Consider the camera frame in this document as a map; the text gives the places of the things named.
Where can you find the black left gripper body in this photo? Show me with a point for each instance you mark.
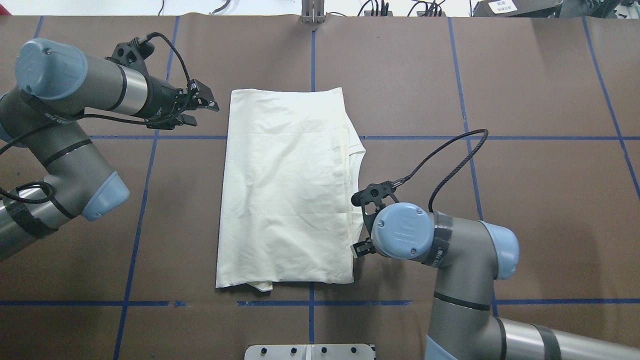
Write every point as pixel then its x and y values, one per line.
pixel 161 102

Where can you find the white pedestal base plate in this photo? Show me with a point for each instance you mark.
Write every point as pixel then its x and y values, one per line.
pixel 335 351

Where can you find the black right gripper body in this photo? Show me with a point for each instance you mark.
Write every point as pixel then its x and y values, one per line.
pixel 361 248

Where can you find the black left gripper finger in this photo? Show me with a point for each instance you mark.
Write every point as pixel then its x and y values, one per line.
pixel 171 122
pixel 202 97

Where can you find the grey aluminium frame post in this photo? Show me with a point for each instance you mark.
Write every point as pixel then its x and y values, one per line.
pixel 313 12

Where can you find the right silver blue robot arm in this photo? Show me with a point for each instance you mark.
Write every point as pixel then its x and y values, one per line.
pixel 470 255

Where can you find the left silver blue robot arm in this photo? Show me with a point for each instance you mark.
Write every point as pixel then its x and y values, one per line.
pixel 55 84

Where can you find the black box with label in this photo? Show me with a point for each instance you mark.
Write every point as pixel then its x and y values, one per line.
pixel 515 8

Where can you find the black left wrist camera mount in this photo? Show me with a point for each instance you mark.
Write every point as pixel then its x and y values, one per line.
pixel 132 54

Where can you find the cream long-sleeve cat shirt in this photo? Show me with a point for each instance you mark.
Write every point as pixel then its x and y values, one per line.
pixel 292 164

